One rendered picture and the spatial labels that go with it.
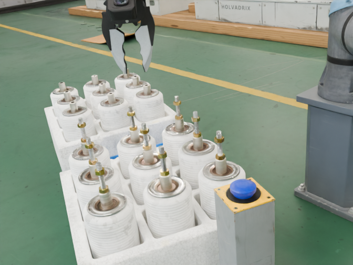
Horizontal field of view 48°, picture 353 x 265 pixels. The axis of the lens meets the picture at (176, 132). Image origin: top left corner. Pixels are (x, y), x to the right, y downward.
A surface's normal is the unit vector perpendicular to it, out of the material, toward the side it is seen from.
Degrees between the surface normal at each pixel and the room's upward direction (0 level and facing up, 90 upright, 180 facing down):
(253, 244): 90
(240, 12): 90
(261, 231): 90
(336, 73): 73
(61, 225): 0
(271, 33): 90
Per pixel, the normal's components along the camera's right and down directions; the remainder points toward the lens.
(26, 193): -0.11, -0.90
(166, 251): 0.35, 0.36
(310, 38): -0.78, 0.34
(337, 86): -0.70, 0.08
